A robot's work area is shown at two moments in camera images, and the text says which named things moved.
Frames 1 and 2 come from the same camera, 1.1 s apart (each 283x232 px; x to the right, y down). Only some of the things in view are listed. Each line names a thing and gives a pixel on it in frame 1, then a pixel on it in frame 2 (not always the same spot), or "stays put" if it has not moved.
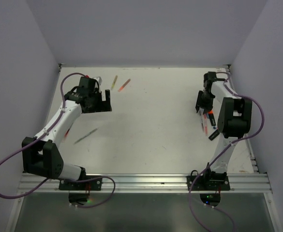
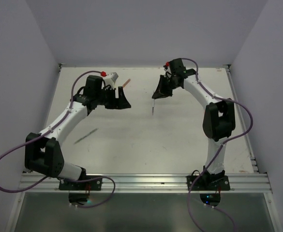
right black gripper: [208, 107] -> [161, 91]
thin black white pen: [201, 114] -> [153, 106]
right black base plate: [208, 183] stays put
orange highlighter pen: [124, 85] stays put
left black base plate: [95, 184] stays put
